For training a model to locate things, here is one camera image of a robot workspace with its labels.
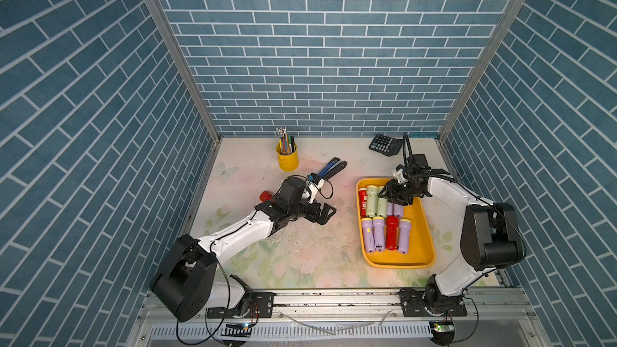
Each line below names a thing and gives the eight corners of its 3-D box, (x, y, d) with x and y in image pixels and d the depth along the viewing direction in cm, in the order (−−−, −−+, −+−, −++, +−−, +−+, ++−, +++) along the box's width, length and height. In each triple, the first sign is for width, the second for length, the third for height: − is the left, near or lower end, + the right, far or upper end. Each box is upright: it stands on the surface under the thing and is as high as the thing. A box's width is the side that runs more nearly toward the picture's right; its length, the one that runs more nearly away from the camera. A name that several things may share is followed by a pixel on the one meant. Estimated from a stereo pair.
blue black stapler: (324, 181, 106) (324, 178, 104) (315, 172, 109) (315, 169, 107) (347, 166, 112) (347, 163, 110) (337, 158, 115) (338, 155, 113)
